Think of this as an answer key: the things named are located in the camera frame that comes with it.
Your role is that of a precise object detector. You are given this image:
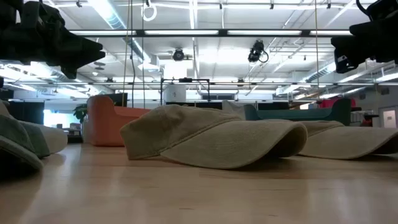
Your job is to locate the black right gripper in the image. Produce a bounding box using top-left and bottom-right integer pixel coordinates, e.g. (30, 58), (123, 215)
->
(330, 15), (398, 75)

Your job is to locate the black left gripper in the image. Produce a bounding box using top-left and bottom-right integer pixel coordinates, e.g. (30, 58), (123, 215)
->
(0, 0), (106, 80)

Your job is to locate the dark grey cloth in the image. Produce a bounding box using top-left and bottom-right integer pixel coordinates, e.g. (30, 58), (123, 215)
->
(18, 120), (68, 155)

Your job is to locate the beige cap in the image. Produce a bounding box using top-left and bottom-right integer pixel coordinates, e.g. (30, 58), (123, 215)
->
(297, 120), (398, 161)
(119, 104), (308, 170)

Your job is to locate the dark green cap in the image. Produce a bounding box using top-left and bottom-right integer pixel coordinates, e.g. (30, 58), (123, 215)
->
(0, 101), (51, 158)
(0, 135), (45, 170)

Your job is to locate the red furniture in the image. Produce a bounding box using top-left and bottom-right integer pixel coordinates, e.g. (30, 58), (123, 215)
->
(318, 97), (357, 109)

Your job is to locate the green potted plant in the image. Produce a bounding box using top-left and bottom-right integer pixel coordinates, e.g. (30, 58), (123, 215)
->
(73, 103), (89, 124)

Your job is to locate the teal plastic bin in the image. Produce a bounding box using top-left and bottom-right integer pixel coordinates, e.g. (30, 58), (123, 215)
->
(243, 98), (353, 127)

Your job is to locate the orange plastic bin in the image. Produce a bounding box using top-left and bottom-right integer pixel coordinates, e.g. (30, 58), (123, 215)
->
(86, 95), (152, 147)

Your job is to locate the black panel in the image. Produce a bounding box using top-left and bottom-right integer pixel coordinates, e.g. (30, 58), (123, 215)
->
(8, 101), (45, 126)

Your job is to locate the round black ceiling fixture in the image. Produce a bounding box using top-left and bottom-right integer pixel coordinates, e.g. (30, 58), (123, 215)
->
(172, 47), (186, 62)

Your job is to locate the white box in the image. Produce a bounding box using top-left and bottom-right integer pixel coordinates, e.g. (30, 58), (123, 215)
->
(164, 84), (187, 103)

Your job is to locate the overhead LED light bar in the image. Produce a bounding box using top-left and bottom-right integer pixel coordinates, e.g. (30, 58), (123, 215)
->
(68, 29), (353, 39)

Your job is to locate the black table frame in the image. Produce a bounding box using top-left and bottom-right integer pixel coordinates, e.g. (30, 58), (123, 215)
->
(0, 82), (398, 87)

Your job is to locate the white looped cable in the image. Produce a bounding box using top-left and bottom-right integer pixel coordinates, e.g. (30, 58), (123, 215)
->
(141, 2), (158, 22)

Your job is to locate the black overhead camera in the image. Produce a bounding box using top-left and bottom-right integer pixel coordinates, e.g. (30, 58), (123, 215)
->
(247, 39), (270, 64)

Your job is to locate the black background rig frame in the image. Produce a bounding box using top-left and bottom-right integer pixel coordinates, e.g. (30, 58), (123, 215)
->
(160, 77), (211, 106)

